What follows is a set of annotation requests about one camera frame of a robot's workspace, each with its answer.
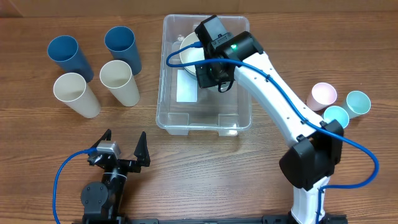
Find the cream bowl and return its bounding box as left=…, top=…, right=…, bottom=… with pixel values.
left=179, top=32, right=205, bottom=76

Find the left blue cable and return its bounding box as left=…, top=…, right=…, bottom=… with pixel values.
left=52, top=147, right=98, bottom=224

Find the clear plastic storage container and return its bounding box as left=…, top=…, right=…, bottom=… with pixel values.
left=155, top=14, right=252, bottom=136

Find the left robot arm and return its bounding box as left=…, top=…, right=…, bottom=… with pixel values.
left=81, top=129, right=150, bottom=224

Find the dark blue tall cup right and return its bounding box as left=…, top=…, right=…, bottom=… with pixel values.
left=104, top=26, right=142, bottom=75

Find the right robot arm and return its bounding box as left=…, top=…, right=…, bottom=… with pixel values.
left=195, top=16, right=344, bottom=223

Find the pink small cup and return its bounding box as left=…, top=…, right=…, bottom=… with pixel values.
left=306, top=82, right=337, bottom=111

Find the light blue small cup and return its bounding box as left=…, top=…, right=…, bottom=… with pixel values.
left=322, top=106, right=349, bottom=129

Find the cream tall cup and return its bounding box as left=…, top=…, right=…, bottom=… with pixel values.
left=53, top=73, right=101, bottom=118
left=99, top=60, right=140, bottom=106

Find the dark blue tall cup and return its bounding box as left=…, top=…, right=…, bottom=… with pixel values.
left=104, top=26, right=142, bottom=75
left=47, top=35, right=94, bottom=83

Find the right blue cable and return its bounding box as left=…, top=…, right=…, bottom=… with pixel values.
left=165, top=40, right=381, bottom=224

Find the white label in container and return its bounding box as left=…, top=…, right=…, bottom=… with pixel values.
left=177, top=70, right=198, bottom=103

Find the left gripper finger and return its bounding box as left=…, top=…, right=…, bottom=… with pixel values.
left=91, top=129, right=112, bottom=148
left=134, top=131, right=150, bottom=167

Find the teal small cup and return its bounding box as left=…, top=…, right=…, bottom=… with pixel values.
left=341, top=90, right=371, bottom=119

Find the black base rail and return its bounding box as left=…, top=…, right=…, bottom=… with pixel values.
left=72, top=213, right=348, bottom=224

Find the dark blue tall cup left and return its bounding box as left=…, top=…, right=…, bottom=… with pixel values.
left=47, top=35, right=94, bottom=83

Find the blue cable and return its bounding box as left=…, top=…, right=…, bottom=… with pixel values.
left=165, top=40, right=381, bottom=224
left=52, top=147, right=98, bottom=224

